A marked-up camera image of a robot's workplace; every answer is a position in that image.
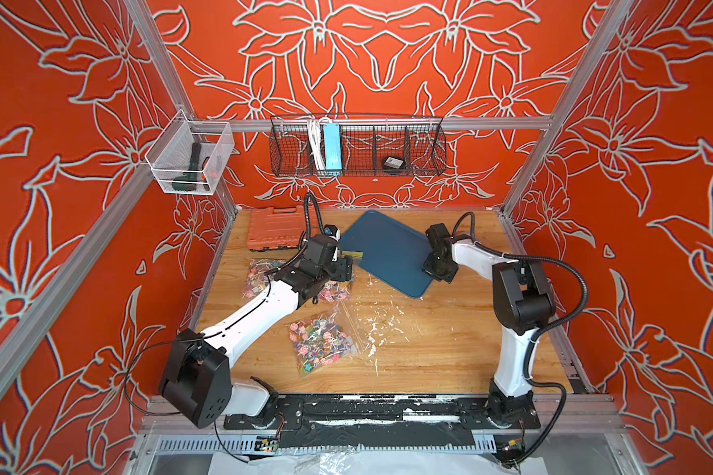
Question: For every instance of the green black screwdriver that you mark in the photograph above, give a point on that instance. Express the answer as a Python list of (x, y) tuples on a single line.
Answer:
[(189, 180)]

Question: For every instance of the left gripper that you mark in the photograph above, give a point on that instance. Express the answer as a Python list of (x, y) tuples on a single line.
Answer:
[(344, 269)]

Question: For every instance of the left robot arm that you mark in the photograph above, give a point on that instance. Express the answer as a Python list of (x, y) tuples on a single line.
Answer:
[(197, 380)]

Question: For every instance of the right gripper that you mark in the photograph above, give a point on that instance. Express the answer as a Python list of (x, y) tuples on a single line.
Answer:
[(431, 266)]

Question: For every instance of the orange tool case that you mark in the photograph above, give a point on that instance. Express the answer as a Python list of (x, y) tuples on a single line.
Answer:
[(271, 229)]

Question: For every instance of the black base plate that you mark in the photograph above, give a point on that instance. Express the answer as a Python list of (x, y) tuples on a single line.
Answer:
[(296, 411)]

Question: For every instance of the clear acrylic box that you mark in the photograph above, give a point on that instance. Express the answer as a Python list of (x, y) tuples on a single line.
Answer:
[(169, 155)]

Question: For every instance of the light blue power bank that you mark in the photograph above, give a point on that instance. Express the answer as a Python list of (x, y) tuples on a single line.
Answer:
[(332, 147)]

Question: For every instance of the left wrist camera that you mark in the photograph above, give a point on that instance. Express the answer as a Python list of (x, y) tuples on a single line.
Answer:
[(332, 231)]

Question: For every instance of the black wire basket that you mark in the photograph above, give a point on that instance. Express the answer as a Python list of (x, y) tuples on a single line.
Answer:
[(296, 145)]

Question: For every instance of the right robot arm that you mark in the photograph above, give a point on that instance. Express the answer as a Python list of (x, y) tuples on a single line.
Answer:
[(522, 304)]

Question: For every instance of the blue plastic tray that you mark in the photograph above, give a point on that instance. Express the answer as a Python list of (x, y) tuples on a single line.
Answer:
[(391, 251)]

